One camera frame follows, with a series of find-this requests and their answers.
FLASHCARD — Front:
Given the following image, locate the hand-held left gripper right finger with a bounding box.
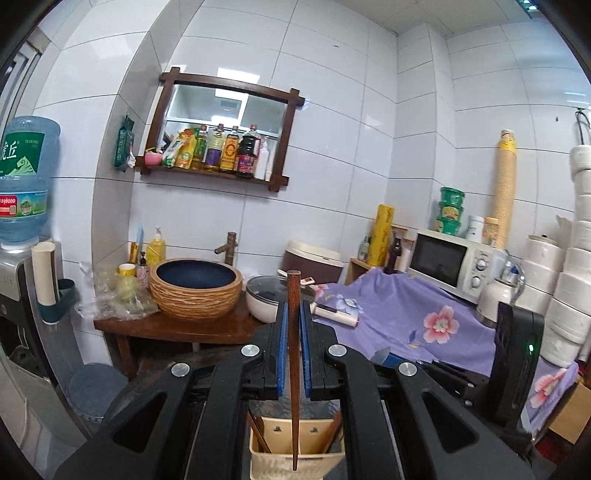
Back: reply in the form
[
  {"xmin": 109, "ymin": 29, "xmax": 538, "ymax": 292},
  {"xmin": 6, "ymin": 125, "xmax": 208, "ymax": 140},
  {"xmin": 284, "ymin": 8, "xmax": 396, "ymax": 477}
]
[{"xmin": 299, "ymin": 300, "xmax": 539, "ymax": 480}]

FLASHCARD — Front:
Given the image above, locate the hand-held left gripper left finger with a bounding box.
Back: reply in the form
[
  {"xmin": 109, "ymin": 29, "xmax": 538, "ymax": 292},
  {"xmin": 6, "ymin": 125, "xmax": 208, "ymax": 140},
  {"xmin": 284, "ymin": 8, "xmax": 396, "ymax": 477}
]
[{"xmin": 53, "ymin": 300, "xmax": 291, "ymax": 480}]

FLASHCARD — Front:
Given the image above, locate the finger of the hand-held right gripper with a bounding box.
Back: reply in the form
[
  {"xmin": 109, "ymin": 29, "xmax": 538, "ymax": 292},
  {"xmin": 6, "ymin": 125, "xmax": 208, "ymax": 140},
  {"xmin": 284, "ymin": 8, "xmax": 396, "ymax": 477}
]
[{"xmin": 383, "ymin": 352, "xmax": 467, "ymax": 386}]

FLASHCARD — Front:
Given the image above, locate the dark brown wooden chopstick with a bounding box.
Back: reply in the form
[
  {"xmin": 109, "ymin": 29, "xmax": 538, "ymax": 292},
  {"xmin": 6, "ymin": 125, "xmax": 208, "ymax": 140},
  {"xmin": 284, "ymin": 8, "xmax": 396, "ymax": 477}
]
[{"xmin": 286, "ymin": 270, "xmax": 303, "ymax": 472}]

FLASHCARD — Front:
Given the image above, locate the beige plastic utensil holder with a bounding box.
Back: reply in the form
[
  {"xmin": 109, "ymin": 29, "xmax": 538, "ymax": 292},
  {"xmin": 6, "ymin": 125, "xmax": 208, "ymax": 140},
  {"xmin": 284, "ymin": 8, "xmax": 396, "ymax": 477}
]
[{"xmin": 249, "ymin": 412, "xmax": 345, "ymax": 480}]

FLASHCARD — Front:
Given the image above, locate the purple floral cloth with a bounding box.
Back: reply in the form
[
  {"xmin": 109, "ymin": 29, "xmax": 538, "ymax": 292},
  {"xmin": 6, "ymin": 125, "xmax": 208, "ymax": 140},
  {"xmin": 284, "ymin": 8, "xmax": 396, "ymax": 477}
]
[{"xmin": 302, "ymin": 267, "xmax": 581, "ymax": 435}]

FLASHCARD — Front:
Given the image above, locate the white kettle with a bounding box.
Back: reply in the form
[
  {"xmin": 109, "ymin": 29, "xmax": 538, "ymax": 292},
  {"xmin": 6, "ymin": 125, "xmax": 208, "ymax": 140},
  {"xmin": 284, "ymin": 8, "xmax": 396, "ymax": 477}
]
[{"xmin": 475, "ymin": 262, "xmax": 527, "ymax": 329}]

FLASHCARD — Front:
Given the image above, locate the glass pan lid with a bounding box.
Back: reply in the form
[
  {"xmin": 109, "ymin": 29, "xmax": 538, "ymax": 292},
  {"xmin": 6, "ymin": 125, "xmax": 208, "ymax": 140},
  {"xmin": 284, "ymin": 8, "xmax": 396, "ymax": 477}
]
[{"xmin": 246, "ymin": 275, "xmax": 317, "ymax": 302}]

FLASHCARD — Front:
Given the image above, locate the white rice paddle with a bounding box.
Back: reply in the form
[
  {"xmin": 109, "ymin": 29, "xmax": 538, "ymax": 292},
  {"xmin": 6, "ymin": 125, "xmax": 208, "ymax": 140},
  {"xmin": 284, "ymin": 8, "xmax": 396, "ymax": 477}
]
[{"xmin": 276, "ymin": 268, "xmax": 317, "ymax": 284}]

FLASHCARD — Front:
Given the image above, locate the cardboard box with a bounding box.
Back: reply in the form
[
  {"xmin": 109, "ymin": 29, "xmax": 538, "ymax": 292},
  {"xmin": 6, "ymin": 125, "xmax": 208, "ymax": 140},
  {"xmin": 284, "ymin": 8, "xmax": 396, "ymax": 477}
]
[{"xmin": 549, "ymin": 373, "xmax": 591, "ymax": 445}]

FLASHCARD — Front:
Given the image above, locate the thick dark wooden utensil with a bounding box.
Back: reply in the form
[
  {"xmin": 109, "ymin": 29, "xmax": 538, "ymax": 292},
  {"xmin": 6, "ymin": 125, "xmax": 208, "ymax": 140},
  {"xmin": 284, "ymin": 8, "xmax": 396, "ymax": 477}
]
[{"xmin": 249, "ymin": 412, "xmax": 273, "ymax": 454}]

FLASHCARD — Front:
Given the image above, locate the stack of toilet paper rolls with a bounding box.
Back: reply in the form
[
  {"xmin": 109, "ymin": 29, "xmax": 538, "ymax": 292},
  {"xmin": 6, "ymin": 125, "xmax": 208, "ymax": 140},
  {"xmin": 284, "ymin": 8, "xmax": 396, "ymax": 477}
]
[{"xmin": 514, "ymin": 145, "xmax": 591, "ymax": 368}]

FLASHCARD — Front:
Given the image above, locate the brown white rice cooker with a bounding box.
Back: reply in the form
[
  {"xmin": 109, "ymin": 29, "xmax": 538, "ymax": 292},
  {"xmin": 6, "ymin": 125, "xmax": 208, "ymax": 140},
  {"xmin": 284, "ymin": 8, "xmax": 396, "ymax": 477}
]
[{"xmin": 282, "ymin": 238, "xmax": 345, "ymax": 287}]

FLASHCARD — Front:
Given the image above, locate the small wooden box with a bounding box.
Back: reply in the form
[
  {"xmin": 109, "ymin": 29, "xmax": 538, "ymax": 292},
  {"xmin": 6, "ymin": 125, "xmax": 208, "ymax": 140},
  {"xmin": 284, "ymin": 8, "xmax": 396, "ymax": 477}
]
[{"xmin": 344, "ymin": 257, "xmax": 370, "ymax": 285}]

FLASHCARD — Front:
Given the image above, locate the dark wooden washstand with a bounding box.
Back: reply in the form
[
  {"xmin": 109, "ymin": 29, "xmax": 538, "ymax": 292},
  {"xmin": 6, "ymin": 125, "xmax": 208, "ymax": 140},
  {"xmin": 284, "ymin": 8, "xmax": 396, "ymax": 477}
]
[{"xmin": 93, "ymin": 298, "xmax": 274, "ymax": 380}]

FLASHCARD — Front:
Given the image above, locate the dark brown glass bottle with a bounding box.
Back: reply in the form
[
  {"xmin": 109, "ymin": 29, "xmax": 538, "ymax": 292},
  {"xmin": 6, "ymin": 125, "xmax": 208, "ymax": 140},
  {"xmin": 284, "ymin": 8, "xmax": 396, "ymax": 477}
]
[{"xmin": 385, "ymin": 233, "xmax": 402, "ymax": 274}]

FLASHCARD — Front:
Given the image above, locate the woven pattern basin sink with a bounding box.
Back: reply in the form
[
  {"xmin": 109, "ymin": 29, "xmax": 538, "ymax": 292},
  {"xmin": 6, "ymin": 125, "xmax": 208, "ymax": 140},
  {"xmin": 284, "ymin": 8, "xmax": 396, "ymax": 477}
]
[{"xmin": 148, "ymin": 258, "xmax": 244, "ymax": 322}]

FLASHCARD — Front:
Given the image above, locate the white microwave oven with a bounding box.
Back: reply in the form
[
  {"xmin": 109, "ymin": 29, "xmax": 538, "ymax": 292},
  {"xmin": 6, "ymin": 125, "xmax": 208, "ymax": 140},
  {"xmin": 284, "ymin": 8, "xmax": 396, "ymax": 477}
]
[{"xmin": 407, "ymin": 229, "xmax": 502, "ymax": 302}]

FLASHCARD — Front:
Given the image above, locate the bamboo style bronze faucet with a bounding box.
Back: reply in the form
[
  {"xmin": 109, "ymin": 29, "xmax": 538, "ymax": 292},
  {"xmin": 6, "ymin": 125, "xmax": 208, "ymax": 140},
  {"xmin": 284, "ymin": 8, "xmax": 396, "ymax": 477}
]
[{"xmin": 214, "ymin": 232, "xmax": 239, "ymax": 267}]

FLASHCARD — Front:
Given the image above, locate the yellow cling wrap roll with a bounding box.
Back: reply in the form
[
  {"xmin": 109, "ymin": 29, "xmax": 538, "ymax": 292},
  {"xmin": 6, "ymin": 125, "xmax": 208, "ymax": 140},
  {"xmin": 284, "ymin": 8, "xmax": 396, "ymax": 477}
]
[{"xmin": 371, "ymin": 204, "xmax": 395, "ymax": 268}]

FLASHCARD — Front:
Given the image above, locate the yellow dish soap bottle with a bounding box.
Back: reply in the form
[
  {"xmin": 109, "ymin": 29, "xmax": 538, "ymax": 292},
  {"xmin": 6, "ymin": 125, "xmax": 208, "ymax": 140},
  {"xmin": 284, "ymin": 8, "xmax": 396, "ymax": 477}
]
[{"xmin": 146, "ymin": 226, "xmax": 167, "ymax": 265}]

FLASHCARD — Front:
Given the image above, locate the tall stack of paper cups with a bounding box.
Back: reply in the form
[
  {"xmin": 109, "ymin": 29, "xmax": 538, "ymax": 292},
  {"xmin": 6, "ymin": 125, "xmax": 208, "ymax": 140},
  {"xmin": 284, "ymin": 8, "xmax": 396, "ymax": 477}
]
[{"xmin": 490, "ymin": 130, "xmax": 517, "ymax": 250}]

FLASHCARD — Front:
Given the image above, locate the clear plastic bag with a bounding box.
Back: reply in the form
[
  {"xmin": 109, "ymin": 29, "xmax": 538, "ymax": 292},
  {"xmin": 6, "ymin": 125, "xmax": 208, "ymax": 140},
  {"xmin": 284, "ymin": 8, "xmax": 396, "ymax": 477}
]
[{"xmin": 76, "ymin": 261, "xmax": 160, "ymax": 322}]

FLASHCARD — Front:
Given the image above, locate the blue round stool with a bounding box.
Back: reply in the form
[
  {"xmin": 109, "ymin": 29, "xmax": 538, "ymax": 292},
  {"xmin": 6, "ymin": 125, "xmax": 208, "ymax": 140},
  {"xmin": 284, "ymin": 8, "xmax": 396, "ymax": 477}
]
[{"xmin": 68, "ymin": 363, "xmax": 129, "ymax": 424}]

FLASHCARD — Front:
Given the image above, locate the white pump bottle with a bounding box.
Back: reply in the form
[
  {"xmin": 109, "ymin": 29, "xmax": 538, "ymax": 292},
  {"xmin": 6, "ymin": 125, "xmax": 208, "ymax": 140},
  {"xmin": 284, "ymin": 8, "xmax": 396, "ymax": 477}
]
[{"xmin": 253, "ymin": 138, "xmax": 270, "ymax": 181}]

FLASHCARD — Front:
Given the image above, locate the dark soy sauce bottle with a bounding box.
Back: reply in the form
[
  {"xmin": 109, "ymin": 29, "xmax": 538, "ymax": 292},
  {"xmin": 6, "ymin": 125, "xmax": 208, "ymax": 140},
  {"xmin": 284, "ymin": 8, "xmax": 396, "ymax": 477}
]
[{"xmin": 235, "ymin": 124, "xmax": 262, "ymax": 179}]

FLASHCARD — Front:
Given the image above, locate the red yellow label bottle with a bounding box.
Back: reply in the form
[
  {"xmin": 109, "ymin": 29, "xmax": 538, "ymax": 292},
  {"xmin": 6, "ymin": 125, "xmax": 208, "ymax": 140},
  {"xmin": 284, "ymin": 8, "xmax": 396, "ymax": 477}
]
[{"xmin": 220, "ymin": 126, "xmax": 242, "ymax": 174}]

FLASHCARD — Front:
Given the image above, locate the purple label oil bottle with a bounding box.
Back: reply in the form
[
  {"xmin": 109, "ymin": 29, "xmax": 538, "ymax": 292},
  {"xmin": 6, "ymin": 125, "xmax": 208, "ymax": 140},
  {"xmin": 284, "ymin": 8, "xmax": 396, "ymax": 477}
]
[{"xmin": 204, "ymin": 123, "xmax": 227, "ymax": 173}]

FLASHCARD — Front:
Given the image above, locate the wooden framed mirror shelf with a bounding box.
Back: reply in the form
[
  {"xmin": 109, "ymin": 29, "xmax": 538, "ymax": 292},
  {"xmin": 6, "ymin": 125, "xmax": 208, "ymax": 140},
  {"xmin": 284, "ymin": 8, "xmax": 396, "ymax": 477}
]
[{"xmin": 135, "ymin": 66, "xmax": 307, "ymax": 191}]

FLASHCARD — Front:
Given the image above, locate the green label oil bottle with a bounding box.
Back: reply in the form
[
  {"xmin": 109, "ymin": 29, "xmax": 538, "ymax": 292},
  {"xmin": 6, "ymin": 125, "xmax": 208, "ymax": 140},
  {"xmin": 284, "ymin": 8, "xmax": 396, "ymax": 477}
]
[{"xmin": 191, "ymin": 125, "xmax": 209, "ymax": 171}]

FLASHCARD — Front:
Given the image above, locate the yellow green refill pouch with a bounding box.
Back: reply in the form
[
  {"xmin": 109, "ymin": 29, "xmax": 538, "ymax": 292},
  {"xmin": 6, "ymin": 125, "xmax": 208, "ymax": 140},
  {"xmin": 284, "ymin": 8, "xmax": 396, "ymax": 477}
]
[{"xmin": 161, "ymin": 128, "xmax": 197, "ymax": 169}]

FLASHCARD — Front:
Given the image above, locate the green cup holder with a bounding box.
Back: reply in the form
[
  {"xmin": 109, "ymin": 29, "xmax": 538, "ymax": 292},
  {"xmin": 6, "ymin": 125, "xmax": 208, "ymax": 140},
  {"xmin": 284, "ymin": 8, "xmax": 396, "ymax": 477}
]
[{"xmin": 36, "ymin": 278, "xmax": 76, "ymax": 324}]

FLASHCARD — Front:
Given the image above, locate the white paper cup tube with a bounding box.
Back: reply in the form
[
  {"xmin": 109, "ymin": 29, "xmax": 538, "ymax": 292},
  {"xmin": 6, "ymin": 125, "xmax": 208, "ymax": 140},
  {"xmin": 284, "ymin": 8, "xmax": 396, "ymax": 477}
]
[{"xmin": 31, "ymin": 240, "xmax": 59, "ymax": 308}]

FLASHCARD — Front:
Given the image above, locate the green hanging packet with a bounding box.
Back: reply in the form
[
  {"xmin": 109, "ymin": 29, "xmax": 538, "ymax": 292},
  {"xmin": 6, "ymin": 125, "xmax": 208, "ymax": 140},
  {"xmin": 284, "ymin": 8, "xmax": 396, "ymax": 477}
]
[{"xmin": 113, "ymin": 115, "xmax": 136, "ymax": 173}]

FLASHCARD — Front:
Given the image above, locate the white water dispenser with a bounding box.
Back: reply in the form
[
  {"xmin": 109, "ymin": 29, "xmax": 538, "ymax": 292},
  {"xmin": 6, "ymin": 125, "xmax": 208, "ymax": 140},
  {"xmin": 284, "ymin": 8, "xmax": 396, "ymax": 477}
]
[{"xmin": 0, "ymin": 251, "xmax": 62, "ymax": 386}]

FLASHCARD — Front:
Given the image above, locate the blue water jug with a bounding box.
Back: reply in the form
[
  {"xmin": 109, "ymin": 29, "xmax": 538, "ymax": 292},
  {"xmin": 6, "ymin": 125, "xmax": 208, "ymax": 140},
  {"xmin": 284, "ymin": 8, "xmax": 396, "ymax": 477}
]
[{"xmin": 0, "ymin": 116, "xmax": 62, "ymax": 250}]

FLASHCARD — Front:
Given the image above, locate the cream pan with handle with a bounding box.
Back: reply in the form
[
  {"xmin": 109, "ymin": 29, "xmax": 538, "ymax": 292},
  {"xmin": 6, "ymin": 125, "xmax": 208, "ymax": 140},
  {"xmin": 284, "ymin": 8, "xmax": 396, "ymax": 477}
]
[{"xmin": 245, "ymin": 275, "xmax": 360, "ymax": 329}]

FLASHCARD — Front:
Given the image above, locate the metal wall hook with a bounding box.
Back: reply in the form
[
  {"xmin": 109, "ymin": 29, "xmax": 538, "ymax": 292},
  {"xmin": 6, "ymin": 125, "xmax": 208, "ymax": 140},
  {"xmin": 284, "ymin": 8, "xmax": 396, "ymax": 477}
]
[{"xmin": 574, "ymin": 106, "xmax": 591, "ymax": 145}]

